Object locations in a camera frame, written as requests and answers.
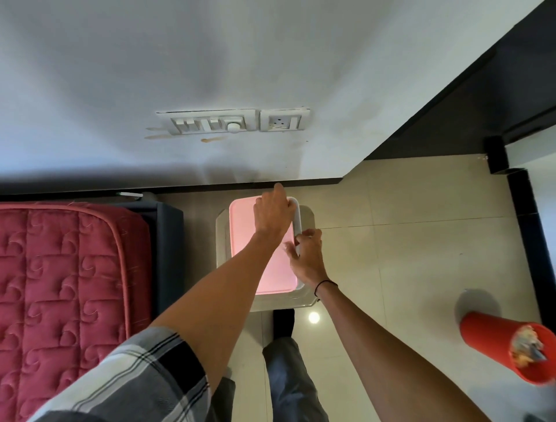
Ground person's right hand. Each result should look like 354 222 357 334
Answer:
283 228 330 293

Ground person's left hand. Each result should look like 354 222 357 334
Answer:
253 183 301 242

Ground pink lid with white handle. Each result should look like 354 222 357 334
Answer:
229 197 301 296

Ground person's right forearm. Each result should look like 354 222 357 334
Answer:
314 282 493 422

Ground person's left forearm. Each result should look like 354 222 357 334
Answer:
149 230 284 394

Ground white plastic container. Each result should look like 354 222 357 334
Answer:
215 203 320 313

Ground black sock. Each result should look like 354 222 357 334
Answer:
272 310 299 348

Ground grey trousers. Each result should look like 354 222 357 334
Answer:
208 337 329 422

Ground grey plaid shirt sleeve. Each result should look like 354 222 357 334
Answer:
27 326 212 422

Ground red plastic bin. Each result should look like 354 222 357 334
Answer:
460 311 556 386

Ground red quilted mattress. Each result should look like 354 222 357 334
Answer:
0 203 153 422

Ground trash in bin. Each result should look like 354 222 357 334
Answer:
509 325 547 371

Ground white wall socket plate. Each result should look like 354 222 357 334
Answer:
260 106 311 132

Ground white switch board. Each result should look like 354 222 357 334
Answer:
156 109 257 137

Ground dark blue bed frame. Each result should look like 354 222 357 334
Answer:
74 192 185 320

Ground black door frame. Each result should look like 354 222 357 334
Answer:
483 136 556 333

